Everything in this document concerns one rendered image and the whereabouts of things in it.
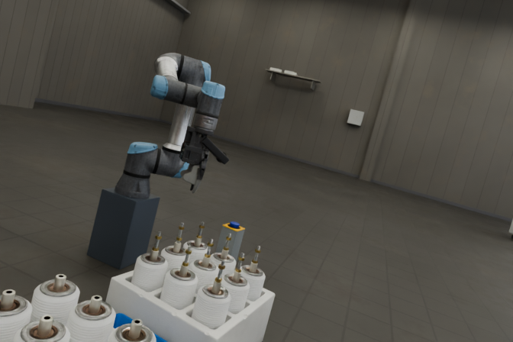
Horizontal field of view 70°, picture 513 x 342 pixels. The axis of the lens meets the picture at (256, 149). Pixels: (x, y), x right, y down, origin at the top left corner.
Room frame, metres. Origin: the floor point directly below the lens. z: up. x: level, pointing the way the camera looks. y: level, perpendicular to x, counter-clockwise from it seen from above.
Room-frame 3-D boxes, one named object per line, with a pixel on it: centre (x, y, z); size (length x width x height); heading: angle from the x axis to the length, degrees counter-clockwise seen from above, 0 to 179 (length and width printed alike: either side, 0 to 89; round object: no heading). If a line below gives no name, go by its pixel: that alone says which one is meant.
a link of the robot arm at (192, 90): (1.30, 0.24, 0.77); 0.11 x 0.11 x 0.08; 21
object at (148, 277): (1.11, 0.22, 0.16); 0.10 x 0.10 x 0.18
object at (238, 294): (1.11, -0.04, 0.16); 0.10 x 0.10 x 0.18
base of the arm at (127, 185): (1.61, 0.48, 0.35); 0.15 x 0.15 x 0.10
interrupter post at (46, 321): (0.67, 0.30, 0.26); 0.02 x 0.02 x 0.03
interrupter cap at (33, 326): (0.67, 0.30, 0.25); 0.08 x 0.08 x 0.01
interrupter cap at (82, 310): (0.78, 0.26, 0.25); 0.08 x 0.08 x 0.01
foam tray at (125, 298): (1.16, 0.07, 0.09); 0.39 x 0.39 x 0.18; 64
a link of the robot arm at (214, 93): (1.21, 0.19, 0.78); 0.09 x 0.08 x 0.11; 21
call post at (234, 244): (1.46, 0.01, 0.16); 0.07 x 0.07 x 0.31; 64
